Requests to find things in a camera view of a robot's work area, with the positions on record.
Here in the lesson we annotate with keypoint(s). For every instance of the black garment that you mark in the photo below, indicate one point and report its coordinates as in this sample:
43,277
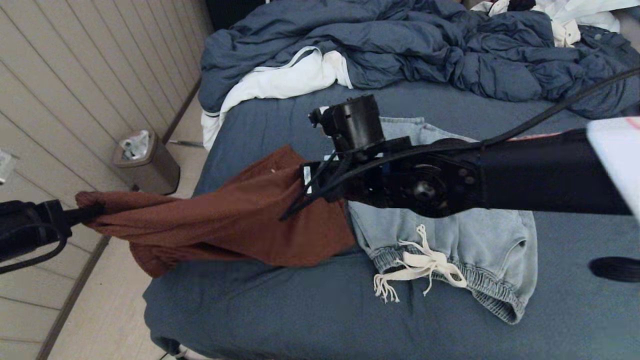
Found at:
521,4

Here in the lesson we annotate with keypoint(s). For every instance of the black furniture panel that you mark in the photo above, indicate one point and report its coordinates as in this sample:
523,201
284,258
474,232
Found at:
230,12

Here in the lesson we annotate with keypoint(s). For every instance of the brown shorts with white print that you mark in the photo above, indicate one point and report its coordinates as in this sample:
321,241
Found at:
210,225

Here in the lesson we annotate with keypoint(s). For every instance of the light blue denim shorts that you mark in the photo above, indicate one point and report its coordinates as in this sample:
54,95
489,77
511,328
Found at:
475,240

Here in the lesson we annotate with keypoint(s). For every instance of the crumpled blue duvet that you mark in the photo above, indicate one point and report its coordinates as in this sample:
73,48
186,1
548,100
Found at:
400,40

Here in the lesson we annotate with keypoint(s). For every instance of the clear plastic bag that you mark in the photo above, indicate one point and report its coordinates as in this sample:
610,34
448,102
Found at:
135,147

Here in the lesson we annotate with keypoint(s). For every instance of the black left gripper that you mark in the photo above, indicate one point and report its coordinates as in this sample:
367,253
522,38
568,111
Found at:
25,225

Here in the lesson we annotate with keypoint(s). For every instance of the brown trash bin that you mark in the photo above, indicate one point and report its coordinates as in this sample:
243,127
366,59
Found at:
154,173

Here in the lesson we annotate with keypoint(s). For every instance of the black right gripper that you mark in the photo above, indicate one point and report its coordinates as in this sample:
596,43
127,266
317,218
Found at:
370,175

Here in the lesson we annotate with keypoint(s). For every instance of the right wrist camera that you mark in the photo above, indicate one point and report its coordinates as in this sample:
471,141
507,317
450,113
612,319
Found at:
352,122

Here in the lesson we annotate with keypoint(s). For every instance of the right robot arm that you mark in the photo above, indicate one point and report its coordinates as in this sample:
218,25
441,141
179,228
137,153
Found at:
540,175

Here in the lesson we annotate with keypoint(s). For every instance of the white clothes pile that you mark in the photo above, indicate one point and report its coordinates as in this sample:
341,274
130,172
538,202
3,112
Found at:
575,15

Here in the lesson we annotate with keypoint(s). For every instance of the dark blue denim garment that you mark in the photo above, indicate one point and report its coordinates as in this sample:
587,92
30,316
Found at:
615,50

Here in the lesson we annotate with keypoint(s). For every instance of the bed with blue sheet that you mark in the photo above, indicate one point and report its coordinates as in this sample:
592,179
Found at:
300,310

